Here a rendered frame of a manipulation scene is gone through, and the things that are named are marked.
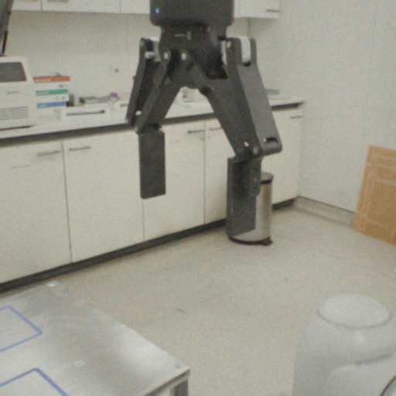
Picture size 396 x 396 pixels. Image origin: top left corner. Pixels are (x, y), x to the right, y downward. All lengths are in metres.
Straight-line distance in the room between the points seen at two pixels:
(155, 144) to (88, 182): 2.44
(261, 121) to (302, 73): 3.70
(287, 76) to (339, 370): 3.58
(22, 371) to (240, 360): 1.52
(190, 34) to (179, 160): 2.87
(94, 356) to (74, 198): 2.07
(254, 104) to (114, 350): 0.64
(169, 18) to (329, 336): 0.51
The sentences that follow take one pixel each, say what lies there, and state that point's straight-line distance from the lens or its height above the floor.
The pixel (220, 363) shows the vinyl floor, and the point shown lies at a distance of 2.30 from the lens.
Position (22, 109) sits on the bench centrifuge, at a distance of 2.75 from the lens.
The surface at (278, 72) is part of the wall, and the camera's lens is 4.26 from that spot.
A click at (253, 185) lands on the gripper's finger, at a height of 1.24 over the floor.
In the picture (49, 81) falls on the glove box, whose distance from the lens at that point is 3.23.
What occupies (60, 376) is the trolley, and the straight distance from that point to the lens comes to 0.91.
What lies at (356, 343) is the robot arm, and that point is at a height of 0.95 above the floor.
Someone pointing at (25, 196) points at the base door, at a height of 0.54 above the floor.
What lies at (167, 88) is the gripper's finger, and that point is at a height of 1.31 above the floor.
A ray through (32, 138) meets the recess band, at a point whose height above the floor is 0.84.
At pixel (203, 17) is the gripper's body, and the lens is 0.43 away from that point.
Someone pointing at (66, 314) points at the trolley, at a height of 0.82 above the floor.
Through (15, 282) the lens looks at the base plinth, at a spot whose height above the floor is 0.04.
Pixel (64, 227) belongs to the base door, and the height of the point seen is 0.31.
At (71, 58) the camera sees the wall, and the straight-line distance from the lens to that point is 3.54.
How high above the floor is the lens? 1.35
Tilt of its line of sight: 17 degrees down
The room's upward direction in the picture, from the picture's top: straight up
